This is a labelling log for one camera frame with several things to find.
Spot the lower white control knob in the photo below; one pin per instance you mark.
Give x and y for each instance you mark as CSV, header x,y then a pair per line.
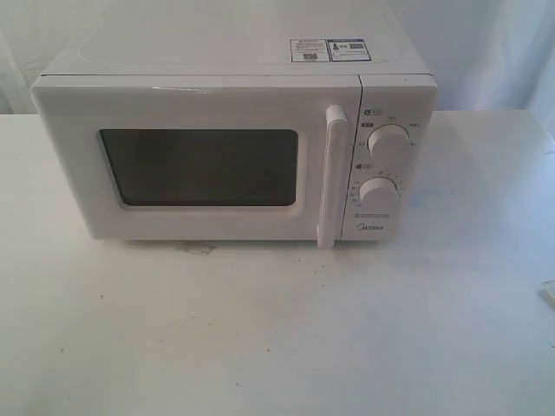
x,y
378,190

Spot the blue warning sticker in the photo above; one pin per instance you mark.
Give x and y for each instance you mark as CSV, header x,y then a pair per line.
x,y
329,50

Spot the upper white control knob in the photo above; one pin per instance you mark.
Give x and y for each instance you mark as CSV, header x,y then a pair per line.
x,y
389,138

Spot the white microwave door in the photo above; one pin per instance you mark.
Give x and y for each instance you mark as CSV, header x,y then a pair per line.
x,y
169,157

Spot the white microwave oven body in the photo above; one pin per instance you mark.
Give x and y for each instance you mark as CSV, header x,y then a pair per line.
x,y
252,38

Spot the white paper at table edge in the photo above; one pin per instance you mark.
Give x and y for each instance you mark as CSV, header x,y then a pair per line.
x,y
547,292

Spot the white control knob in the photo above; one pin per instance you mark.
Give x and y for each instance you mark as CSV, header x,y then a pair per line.
x,y
389,138
378,190

